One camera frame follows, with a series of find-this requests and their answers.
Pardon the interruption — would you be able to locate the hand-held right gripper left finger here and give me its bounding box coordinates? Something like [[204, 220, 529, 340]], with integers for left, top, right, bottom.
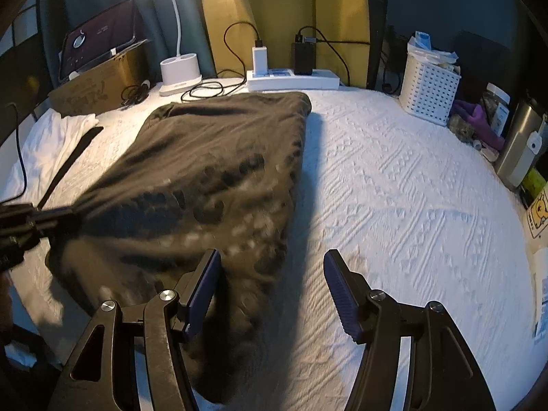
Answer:
[[47, 249, 222, 411]]

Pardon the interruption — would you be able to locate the white power strip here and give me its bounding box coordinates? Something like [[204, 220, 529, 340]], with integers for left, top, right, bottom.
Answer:
[[246, 68, 340, 92]]

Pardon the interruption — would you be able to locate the steel tumbler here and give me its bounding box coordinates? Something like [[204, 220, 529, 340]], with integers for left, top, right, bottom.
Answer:
[[494, 96, 548, 191]]

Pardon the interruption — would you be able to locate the yellow green packet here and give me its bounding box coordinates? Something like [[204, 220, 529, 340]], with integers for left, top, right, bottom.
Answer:
[[521, 167, 545, 200]]

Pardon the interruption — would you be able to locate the white desk lamp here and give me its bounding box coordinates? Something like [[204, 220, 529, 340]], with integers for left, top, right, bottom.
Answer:
[[125, 0, 215, 96]]

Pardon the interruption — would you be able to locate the glass jar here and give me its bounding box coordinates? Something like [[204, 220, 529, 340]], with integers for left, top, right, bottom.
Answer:
[[482, 83, 512, 138]]

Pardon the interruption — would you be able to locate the purple cloth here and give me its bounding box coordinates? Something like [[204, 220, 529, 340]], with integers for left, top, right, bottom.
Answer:
[[451, 99, 506, 150]]

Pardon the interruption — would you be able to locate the white cloth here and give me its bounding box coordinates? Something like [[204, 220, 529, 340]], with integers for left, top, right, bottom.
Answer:
[[0, 108, 98, 206]]

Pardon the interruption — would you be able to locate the white textured bedspread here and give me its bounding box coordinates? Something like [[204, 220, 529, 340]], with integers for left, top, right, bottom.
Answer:
[[0, 79, 548, 411]]

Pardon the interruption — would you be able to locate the blue white packet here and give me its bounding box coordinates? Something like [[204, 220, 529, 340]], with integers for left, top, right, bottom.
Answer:
[[407, 31, 461, 69]]

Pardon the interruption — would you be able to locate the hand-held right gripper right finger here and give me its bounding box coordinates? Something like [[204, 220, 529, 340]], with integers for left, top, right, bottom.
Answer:
[[324, 249, 497, 411]]

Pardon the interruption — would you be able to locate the white printed mug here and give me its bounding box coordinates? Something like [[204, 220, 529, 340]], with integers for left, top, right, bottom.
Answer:
[[524, 190, 548, 240]]

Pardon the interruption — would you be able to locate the black black-charger cable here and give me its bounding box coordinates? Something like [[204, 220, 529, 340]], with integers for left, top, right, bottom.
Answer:
[[297, 26, 371, 88]]

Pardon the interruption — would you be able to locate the white woven basket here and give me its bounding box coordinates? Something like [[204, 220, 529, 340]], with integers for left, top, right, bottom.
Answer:
[[399, 55, 463, 127]]

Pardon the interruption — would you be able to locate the white charger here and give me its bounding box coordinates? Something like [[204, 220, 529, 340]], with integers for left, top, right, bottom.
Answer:
[[252, 39, 270, 75]]

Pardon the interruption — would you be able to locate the black charger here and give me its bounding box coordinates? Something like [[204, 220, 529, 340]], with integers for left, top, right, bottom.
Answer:
[[291, 42, 314, 75]]

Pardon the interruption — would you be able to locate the black white-charger cable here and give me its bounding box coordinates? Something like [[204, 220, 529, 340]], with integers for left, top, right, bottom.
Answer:
[[180, 21, 261, 104]]

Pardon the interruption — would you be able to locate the black strap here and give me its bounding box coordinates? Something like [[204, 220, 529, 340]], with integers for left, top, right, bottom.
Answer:
[[38, 126, 104, 212]]

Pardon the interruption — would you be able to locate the coiled black cable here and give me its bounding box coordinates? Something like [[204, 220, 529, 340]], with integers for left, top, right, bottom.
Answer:
[[121, 79, 151, 106]]

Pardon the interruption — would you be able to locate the long black cable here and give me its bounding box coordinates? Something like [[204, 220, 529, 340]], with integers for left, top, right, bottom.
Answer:
[[6, 102, 28, 201]]

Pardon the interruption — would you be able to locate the cardboard box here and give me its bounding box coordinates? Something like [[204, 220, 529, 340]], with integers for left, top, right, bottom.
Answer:
[[47, 45, 150, 116]]

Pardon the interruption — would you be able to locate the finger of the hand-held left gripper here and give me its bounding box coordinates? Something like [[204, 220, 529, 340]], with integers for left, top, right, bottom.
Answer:
[[36, 205, 84, 240]]

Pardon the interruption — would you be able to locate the dark brown t-shirt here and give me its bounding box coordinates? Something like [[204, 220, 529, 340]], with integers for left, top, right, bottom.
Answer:
[[45, 91, 312, 403]]

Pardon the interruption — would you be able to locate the grey patterned pouch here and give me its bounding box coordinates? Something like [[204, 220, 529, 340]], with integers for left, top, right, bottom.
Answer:
[[447, 115, 476, 143]]

